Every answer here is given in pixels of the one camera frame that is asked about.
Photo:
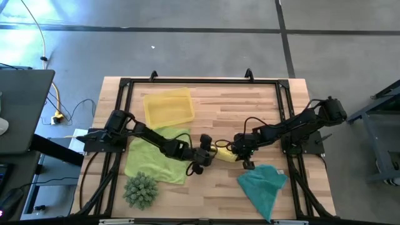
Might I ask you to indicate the green microfiber towel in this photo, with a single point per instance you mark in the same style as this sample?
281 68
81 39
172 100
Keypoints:
150 165

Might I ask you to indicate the yellow black power plug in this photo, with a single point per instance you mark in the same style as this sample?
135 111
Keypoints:
57 118

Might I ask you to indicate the white computer mouse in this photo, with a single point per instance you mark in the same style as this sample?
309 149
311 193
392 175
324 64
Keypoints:
3 126

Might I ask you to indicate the yellow microfiber towel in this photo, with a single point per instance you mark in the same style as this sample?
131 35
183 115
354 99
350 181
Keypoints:
226 155

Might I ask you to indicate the black desk support beam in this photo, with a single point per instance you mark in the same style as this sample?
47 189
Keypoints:
56 151

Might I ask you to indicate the green artificial plant ball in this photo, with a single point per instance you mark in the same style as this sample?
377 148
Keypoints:
140 190

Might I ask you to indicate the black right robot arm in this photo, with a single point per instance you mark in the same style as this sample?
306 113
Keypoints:
297 123

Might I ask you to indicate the grey lower shelf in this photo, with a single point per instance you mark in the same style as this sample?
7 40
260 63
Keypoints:
59 175

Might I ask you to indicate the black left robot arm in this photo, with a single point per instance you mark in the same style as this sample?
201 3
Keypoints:
150 137

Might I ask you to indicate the yellow translucent plastic basket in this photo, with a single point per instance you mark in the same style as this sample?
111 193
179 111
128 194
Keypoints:
168 107

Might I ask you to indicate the teal microfiber towel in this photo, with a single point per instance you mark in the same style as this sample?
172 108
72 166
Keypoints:
262 187

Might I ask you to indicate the black aluminium table frame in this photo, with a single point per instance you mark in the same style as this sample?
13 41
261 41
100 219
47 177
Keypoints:
203 81

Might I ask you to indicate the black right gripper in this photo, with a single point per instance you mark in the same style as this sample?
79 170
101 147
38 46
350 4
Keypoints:
245 143

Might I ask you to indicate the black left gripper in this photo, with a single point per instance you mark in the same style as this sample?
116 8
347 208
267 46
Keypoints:
201 156

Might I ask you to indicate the dark grey desk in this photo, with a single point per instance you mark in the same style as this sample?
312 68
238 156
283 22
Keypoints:
25 109

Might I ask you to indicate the silver metal bracket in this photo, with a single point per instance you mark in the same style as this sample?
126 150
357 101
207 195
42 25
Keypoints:
115 221
290 222

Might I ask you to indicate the blue grey metal cart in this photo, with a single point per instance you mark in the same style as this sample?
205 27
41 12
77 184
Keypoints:
375 143

